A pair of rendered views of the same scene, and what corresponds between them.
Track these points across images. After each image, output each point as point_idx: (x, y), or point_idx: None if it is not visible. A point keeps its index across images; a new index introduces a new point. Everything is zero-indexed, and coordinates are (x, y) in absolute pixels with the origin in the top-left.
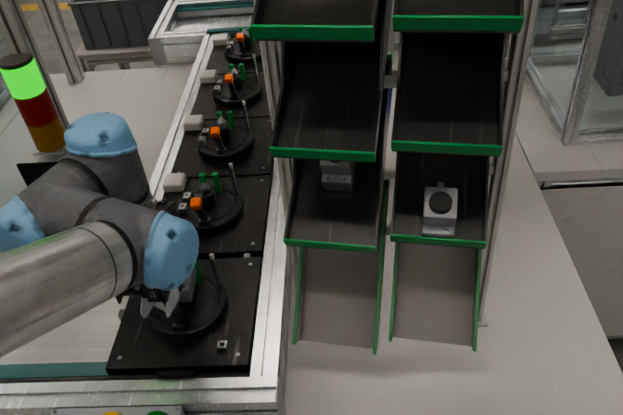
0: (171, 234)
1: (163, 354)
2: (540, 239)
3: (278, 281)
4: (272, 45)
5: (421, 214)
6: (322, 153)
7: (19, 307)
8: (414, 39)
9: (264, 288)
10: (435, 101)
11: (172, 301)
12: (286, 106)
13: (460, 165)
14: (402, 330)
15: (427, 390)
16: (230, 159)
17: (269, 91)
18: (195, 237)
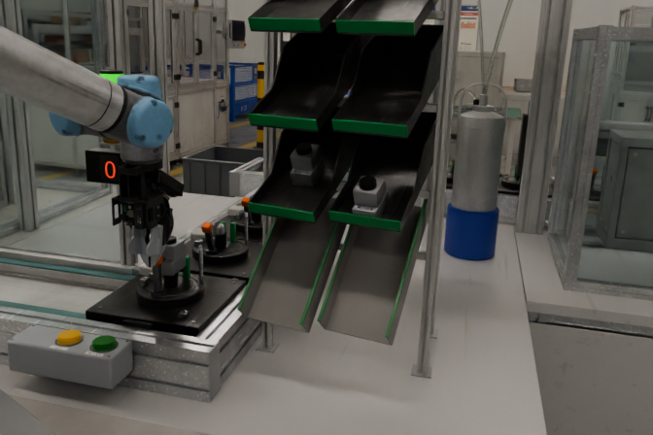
0: (153, 102)
1: (135, 312)
2: (509, 338)
3: None
4: (271, 62)
5: None
6: (281, 118)
7: (48, 64)
8: (376, 82)
9: (238, 297)
10: (375, 110)
11: (154, 250)
12: (271, 103)
13: (401, 184)
14: (335, 323)
15: (352, 404)
16: (254, 232)
17: None
18: (170, 118)
